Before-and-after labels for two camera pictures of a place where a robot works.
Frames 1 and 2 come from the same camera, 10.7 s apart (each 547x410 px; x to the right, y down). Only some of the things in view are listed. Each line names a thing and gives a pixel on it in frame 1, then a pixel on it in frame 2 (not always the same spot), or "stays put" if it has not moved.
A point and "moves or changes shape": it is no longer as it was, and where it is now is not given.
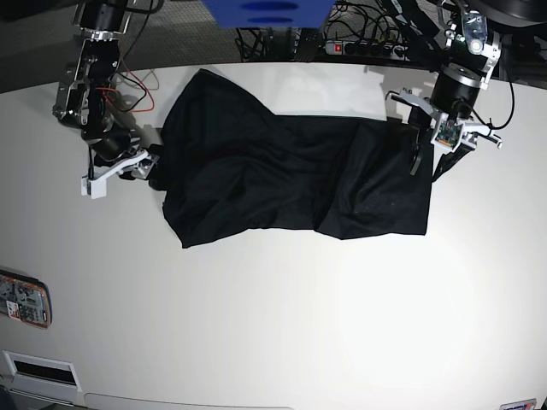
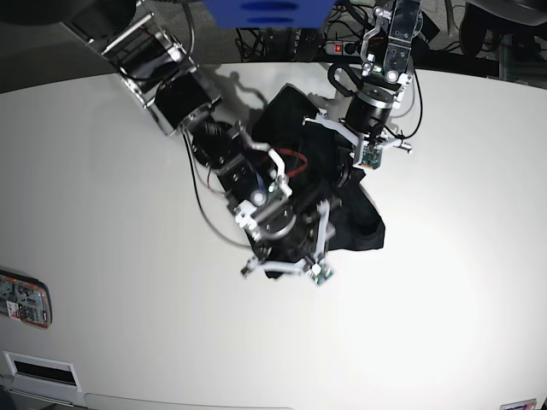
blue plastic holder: x=268 y=14 stays put
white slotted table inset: x=44 y=378 stays put
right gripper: x=476 y=50 -> x=386 y=64
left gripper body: x=88 y=99 -> x=281 y=226
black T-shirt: x=230 y=166 moves or changes shape
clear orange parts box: x=26 y=298 stays put
